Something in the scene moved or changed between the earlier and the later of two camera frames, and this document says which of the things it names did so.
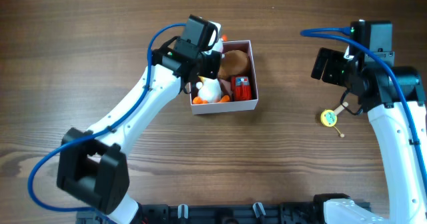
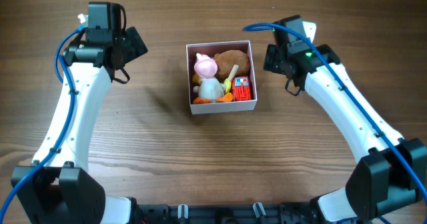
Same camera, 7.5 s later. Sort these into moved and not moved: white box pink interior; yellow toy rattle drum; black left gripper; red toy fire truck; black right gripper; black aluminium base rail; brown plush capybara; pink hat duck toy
Moved: pink hat duck toy; yellow toy rattle drum; black right gripper; black left gripper
Not moved: white box pink interior; black aluminium base rail; red toy fire truck; brown plush capybara
